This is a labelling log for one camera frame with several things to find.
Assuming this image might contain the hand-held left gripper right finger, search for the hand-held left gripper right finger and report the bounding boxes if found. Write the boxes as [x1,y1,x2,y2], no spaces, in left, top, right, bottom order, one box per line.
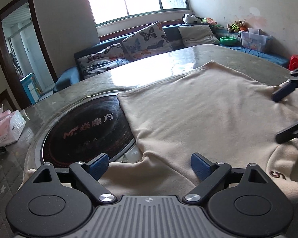
[182,152,274,205]

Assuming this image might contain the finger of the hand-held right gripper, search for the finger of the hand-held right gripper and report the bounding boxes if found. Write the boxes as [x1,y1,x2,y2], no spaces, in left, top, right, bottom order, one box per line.
[272,64,298,102]
[276,118,298,144]

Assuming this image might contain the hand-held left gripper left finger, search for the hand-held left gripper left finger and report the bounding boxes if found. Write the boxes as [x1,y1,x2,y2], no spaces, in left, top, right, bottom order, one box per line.
[24,153,116,205]

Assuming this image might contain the cream sweater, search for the cream sweater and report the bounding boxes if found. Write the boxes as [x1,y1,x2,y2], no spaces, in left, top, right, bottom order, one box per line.
[21,61,298,205]

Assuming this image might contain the hanging clothes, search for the hanging clothes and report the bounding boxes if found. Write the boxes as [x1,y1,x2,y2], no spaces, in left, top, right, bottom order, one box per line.
[11,52,18,77]

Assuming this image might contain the round black induction cooktop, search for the round black induction cooktop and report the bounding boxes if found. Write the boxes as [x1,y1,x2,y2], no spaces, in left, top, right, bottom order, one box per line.
[26,89,143,171]

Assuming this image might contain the blue sofa throw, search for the blue sofa throw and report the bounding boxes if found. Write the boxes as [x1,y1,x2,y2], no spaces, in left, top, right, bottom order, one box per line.
[219,43,288,66]

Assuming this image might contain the clear plastic storage box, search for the clear plastic storage box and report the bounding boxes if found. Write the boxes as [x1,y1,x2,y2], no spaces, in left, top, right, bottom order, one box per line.
[238,28,272,52]

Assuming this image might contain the grey quilted star tablecloth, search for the grey quilted star tablecloth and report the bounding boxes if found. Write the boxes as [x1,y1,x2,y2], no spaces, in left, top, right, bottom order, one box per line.
[0,44,298,238]

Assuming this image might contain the pink white tissue pack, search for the pink white tissue pack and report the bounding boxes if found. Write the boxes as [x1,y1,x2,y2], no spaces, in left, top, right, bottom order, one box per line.
[0,104,27,147]

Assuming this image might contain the butterfly print pillow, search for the butterfly print pillow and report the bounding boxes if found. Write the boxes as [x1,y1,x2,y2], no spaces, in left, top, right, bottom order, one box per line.
[122,21,171,61]
[82,58,130,76]
[77,43,125,63]

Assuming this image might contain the green orange plush toy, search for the green orange plush toy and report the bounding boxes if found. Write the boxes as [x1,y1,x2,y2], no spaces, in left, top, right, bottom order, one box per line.
[201,17,218,26]

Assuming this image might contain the plain grey pillow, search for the plain grey pillow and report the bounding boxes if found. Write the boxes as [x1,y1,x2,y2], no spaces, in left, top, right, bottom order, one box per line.
[177,25,220,47]

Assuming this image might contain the light blue cabinet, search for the light blue cabinet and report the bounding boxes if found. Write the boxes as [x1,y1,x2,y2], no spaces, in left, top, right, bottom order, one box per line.
[20,73,38,105]

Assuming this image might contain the dark wooden chair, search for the dark wooden chair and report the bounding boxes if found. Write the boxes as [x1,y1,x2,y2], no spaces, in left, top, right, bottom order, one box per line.
[0,89,15,119]

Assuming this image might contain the panda plush toy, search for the panda plush toy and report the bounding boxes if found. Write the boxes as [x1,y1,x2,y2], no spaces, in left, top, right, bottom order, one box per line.
[182,13,201,25]

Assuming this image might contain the blue corner sofa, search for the blue corner sofa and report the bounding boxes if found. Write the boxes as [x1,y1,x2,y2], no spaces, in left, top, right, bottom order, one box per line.
[53,22,290,93]

